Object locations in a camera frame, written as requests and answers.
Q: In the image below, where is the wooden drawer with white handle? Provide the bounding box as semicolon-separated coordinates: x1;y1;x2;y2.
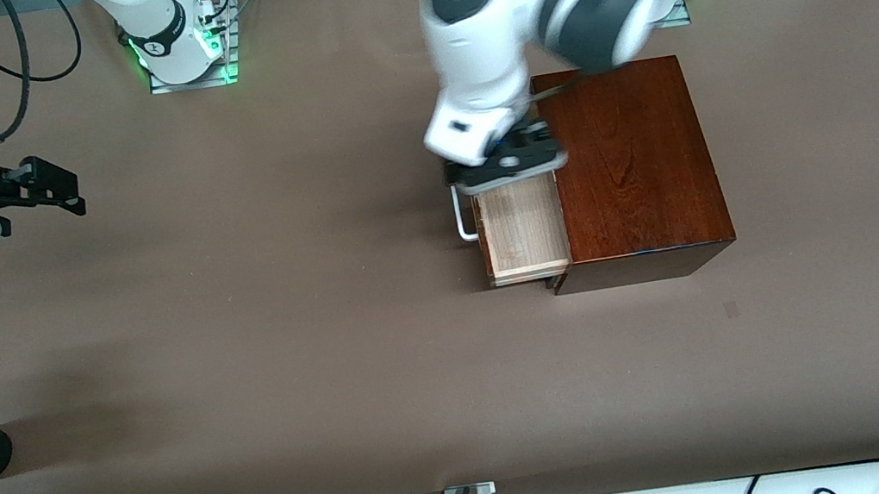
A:
449;166;577;293

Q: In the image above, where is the dark brown wooden cabinet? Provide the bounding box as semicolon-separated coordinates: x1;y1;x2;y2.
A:
521;50;742;297

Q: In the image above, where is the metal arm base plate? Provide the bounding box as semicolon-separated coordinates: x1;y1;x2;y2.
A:
658;0;694;29
145;47;242;97

